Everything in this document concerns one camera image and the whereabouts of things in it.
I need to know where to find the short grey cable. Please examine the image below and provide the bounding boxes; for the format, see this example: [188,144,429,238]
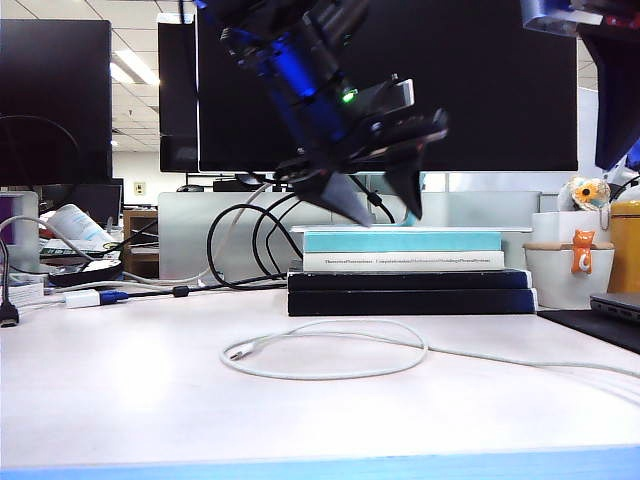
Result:
[0,215,97,265]

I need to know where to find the black desk mat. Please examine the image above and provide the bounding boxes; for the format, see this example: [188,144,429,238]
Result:
[537,308,640,355]

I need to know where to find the white rolled booklet teal print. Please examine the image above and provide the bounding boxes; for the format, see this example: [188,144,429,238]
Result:
[46,203,119,247]

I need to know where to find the teal book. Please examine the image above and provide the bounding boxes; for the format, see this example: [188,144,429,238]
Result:
[303,230,504,255]

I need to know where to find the black shallow dish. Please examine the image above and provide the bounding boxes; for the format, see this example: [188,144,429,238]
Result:
[48,259,124,288]

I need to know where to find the white adapter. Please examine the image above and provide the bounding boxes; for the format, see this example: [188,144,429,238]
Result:
[63,290,102,310]

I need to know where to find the sunflower plush keychain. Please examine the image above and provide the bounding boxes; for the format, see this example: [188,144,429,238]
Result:
[557,175,613,232]

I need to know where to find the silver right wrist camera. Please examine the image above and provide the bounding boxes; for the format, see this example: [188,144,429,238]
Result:
[519,0,604,37]

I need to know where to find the grey laptop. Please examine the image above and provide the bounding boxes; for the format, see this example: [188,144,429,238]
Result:
[589,292,640,324]

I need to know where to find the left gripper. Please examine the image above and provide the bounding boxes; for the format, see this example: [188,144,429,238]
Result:
[273,106,450,229]

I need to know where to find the pale blue monitor stand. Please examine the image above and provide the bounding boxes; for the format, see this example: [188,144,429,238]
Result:
[289,172,534,234]

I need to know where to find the black monitor power cable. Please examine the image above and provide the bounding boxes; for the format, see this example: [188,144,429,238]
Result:
[352,174,397,225]

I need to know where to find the orange cat figurine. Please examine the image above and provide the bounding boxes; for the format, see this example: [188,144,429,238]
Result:
[571,228,597,275]

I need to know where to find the white plush figure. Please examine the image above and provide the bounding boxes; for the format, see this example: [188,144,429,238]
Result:
[599,157,640,202]

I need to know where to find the white mug with orange cat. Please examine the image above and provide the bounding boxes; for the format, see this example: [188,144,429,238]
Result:
[523,241,616,310]

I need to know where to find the black looped cable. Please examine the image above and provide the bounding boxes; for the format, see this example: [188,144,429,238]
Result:
[206,192,311,291]

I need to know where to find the black matte monitor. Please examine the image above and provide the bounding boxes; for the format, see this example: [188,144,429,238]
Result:
[0,19,114,187]

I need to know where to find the black HDMI cable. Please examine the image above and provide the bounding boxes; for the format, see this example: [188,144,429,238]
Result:
[0,233,22,330]

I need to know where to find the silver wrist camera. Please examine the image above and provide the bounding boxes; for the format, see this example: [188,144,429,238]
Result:
[519,0,604,37]
[357,74,417,121]

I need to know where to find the white book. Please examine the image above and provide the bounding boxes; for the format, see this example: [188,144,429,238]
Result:
[302,251,506,273]

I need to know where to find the ceiling light panel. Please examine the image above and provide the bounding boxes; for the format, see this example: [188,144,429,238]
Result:
[110,48,162,87]

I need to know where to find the white square cup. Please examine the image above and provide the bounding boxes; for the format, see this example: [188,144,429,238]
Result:
[530,211,614,246]

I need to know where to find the black monitor with sticker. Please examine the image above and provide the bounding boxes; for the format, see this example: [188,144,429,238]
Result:
[157,13,200,174]

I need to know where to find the black hardcover book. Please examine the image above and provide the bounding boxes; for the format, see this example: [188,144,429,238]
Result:
[287,268,532,292]
[287,288,539,317]

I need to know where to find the small white card box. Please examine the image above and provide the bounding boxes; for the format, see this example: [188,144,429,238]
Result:
[0,281,47,310]

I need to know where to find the black cable blue VGA plug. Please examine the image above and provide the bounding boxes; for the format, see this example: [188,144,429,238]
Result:
[98,279,290,306]

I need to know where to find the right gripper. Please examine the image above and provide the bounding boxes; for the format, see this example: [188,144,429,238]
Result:
[569,0,640,172]

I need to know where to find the small background monitor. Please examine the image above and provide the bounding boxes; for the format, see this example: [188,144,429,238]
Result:
[39,178,125,229]

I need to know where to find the yellow canister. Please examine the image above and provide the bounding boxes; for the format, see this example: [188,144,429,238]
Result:
[607,199,640,295]

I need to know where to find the large black monitor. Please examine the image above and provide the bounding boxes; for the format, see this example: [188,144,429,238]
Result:
[196,0,580,174]

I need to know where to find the white charging cable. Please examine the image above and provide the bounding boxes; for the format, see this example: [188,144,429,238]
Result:
[219,318,640,384]

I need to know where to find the white framed purple display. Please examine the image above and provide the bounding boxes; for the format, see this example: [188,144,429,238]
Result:
[0,191,41,274]

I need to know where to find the stacked magazines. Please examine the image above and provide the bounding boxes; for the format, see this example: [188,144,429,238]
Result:
[38,238,122,262]

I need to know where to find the long grey cable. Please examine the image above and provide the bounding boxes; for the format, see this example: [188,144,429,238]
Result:
[122,179,281,288]

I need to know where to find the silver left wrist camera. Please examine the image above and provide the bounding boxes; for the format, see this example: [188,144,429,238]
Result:
[357,74,417,121]

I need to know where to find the brown wooden cabinet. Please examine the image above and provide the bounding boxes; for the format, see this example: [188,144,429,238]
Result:
[122,208,161,280]

